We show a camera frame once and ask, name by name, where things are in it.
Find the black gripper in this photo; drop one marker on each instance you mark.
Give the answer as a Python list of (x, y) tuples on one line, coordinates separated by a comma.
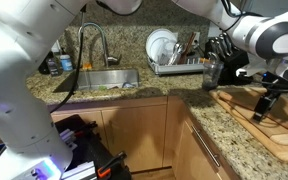
[(277, 85)]

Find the chrome gooseneck faucet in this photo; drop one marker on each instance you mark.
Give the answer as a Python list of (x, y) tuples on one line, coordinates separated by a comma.
[(105, 46)]

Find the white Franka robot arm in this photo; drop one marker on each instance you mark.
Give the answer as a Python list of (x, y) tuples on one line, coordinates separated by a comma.
[(17, 83)]

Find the clear glass cup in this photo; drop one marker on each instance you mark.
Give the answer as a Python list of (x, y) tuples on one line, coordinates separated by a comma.
[(212, 76)]

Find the large wooden cutting board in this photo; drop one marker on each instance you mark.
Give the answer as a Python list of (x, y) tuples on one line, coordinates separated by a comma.
[(247, 128)]

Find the small wooden cutting board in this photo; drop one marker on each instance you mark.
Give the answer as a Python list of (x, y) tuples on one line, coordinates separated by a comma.
[(284, 133)]

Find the black knife block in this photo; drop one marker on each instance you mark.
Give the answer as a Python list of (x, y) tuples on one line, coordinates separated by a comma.
[(234, 63)]

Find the grey dish rack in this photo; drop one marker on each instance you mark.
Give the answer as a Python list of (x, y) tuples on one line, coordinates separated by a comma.
[(177, 69)]

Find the dark wooden utensil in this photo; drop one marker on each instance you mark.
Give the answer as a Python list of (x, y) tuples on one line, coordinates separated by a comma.
[(188, 46)]

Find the small white plate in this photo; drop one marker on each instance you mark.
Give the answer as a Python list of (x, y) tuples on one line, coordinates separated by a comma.
[(159, 48)]

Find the large white plate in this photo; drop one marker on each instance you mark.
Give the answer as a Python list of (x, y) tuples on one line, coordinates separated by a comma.
[(157, 33)]

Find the light wooden base cabinet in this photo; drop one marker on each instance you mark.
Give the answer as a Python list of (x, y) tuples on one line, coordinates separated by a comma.
[(137, 136)]

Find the green round scrubber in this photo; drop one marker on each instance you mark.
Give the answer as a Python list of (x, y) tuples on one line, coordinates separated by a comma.
[(102, 88)]

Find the orange and black clamp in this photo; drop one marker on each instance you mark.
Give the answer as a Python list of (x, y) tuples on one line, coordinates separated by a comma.
[(110, 163)]

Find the stainless steel sink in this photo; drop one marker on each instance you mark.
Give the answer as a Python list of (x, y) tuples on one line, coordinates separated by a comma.
[(97, 80)]

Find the orange sponge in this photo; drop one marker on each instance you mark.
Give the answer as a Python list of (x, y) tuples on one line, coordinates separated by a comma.
[(87, 66)]

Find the black tool case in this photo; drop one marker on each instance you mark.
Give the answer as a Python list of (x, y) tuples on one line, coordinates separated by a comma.
[(87, 146)]

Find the white aluminium profiles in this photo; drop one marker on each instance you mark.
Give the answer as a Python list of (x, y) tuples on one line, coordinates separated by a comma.
[(80, 170)]

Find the white container with blue label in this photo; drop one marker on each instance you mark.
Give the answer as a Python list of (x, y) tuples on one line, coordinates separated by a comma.
[(66, 63)]

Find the small dark soap bottle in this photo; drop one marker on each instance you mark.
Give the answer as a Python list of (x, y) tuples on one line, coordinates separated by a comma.
[(54, 66)]

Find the white wall outlet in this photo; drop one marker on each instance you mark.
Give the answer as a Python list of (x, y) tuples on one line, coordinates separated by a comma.
[(197, 36), (55, 48)]

